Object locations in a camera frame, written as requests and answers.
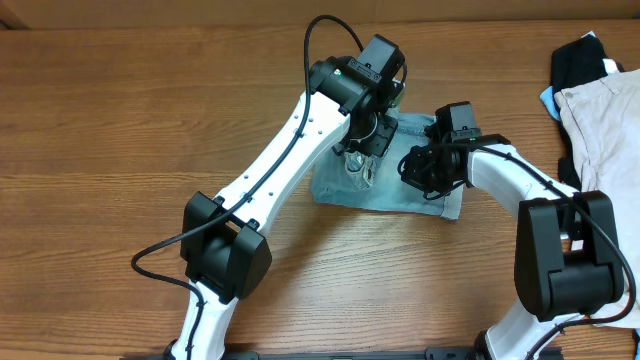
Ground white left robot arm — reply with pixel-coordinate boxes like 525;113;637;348
164;35;405;359

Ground light blue garment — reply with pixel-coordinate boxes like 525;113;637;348
539;86;560;122

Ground beige trousers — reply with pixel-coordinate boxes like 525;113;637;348
553;68;640;329

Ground light blue denim shorts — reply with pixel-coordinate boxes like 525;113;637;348
311;110;463;220

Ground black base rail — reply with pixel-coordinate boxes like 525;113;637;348
222;347;484;360

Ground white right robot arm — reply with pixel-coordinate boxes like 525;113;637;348
398;102;636;360

